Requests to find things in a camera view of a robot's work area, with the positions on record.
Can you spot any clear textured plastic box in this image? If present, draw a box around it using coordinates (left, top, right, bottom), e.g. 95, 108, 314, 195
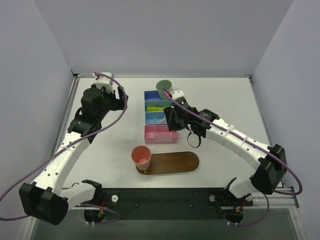
153, 124, 172, 144

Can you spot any pink plastic cup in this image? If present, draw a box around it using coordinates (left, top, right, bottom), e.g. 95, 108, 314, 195
131, 145, 152, 171

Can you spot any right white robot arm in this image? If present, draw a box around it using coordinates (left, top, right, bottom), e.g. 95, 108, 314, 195
163, 97, 286, 199

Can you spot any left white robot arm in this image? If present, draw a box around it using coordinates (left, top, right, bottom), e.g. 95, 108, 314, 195
19, 84, 128, 225

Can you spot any light blue toothbrush bin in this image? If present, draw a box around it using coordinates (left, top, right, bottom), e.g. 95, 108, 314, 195
145, 111, 167, 125

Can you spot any light blue toothpaste bin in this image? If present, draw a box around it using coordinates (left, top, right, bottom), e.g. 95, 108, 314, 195
144, 101, 171, 112

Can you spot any yellow-green toothpaste tube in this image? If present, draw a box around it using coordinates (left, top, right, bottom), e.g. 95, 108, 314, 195
146, 106, 164, 112

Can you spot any brown wooden oval tray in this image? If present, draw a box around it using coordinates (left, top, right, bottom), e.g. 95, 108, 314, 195
136, 151, 200, 175

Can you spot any pink bin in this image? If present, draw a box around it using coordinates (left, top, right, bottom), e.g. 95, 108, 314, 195
144, 124, 179, 144

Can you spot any dark blue bin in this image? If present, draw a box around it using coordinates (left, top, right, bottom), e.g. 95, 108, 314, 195
144, 90, 171, 102

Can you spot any green plastic cup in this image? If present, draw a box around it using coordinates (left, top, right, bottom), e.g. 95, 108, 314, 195
156, 79, 173, 100

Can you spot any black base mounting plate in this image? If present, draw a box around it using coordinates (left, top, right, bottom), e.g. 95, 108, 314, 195
102, 187, 253, 220

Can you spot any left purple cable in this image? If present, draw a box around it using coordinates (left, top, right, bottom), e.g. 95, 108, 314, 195
0, 72, 130, 222

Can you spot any purple cable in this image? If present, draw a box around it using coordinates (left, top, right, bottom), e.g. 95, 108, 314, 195
0, 72, 130, 222
161, 87, 303, 227

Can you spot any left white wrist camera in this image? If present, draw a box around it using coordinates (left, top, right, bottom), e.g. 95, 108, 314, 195
93, 73, 114, 93

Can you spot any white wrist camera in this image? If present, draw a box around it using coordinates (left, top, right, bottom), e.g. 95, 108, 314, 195
93, 73, 114, 93
170, 89, 185, 101

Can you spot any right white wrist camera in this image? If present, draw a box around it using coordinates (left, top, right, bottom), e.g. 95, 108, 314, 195
170, 89, 185, 101

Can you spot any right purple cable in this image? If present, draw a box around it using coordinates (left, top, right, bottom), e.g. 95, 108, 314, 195
161, 87, 303, 227

